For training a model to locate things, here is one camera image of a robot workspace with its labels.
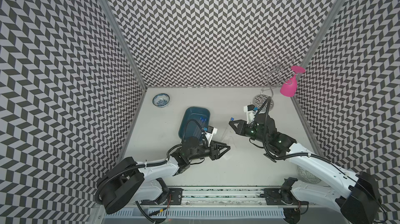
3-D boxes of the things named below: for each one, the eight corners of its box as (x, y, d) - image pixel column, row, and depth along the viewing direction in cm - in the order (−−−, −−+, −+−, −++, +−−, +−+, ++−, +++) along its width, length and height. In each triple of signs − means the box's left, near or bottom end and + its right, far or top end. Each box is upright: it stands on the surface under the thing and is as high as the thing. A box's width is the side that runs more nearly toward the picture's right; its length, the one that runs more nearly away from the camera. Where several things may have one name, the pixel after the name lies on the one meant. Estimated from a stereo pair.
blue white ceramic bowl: (152, 105, 109) (150, 101, 105) (158, 95, 115) (157, 91, 111) (166, 109, 107) (164, 105, 103) (172, 99, 113) (171, 95, 109)
